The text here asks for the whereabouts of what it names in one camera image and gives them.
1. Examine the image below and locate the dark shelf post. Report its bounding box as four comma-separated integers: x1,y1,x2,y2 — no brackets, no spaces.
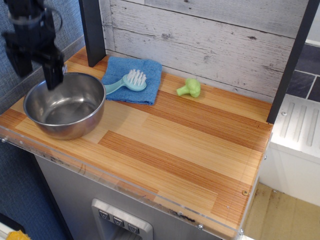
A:
266,0,320,124
78,0,106,67

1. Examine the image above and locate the grey toy fridge cabinet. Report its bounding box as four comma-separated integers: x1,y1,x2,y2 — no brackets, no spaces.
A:
36,156,240,240

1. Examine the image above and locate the stainless steel pot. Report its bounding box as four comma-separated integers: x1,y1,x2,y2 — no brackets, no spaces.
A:
23,72,106,140

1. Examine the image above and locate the yellow object bottom left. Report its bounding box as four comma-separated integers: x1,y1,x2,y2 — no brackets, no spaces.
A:
6,230,31,240

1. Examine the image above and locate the green toy broccoli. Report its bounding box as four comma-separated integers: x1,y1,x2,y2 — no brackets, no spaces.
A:
176,78,201,98

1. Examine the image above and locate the dark left shelf post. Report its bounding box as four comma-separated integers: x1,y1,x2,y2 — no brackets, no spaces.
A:
78,0,106,67

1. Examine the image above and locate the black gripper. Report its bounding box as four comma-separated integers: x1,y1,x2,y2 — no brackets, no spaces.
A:
2,17,66,90

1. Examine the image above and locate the blue folded cloth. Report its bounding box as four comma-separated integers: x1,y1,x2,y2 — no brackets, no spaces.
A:
102,56,162,105

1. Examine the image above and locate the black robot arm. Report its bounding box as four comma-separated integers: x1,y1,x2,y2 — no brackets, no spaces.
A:
1,0,64,91

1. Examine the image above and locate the light blue dish brush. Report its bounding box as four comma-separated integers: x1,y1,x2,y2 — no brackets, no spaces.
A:
104,69,147,95

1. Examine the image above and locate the silver dispenser button panel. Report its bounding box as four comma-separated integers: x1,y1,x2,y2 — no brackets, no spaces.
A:
91,198,154,240

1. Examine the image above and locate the clear acrylic edge guard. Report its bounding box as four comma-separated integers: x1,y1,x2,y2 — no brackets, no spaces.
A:
0,124,273,238

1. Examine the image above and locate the dark right shelf post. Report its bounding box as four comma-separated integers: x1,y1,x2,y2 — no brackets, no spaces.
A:
266,0,320,124

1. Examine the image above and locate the white toy sink unit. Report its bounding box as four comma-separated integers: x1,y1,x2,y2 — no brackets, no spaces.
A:
259,94,320,206

